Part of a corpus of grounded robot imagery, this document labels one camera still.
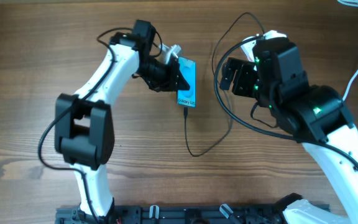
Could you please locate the blue screen Galaxy smartphone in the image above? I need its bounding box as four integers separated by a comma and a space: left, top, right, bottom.
177, 57, 196, 108

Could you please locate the black USB charging cable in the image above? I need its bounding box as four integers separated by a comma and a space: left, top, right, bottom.
183, 12, 266, 157

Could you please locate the white grey power strip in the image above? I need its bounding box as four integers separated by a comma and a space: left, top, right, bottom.
241, 34, 259, 62

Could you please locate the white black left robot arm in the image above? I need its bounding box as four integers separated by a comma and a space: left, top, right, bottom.
54, 20, 191, 223

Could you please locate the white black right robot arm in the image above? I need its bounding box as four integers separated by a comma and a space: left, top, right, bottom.
214, 33, 358, 223

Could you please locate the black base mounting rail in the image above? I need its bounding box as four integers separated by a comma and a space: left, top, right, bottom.
54, 203, 331, 224

